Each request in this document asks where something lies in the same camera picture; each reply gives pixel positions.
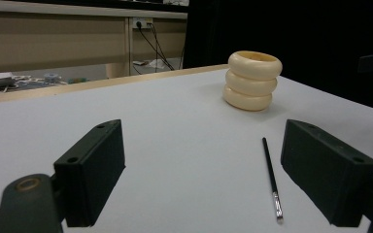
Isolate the cream ribbed pen holder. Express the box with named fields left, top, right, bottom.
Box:
left=222, top=50, right=284, bottom=113

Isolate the dark curtain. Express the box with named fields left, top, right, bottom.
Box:
left=182, top=0, right=373, bottom=115

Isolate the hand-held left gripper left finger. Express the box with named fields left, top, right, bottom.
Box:
left=52, top=118, right=126, bottom=228

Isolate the beige wooden desk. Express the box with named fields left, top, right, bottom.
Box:
left=0, top=0, right=188, bottom=80

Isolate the white wall socket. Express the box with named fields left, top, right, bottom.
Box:
left=132, top=17, right=153, bottom=30

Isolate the clutter of small parts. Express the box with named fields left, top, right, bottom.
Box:
left=0, top=72, right=89, bottom=94

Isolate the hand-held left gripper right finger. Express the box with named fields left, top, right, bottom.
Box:
left=280, top=118, right=373, bottom=228

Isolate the black power cable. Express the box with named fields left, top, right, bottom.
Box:
left=135, top=20, right=176, bottom=72

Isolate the black pencil with metal ferrule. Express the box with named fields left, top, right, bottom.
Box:
left=261, top=137, right=285, bottom=225

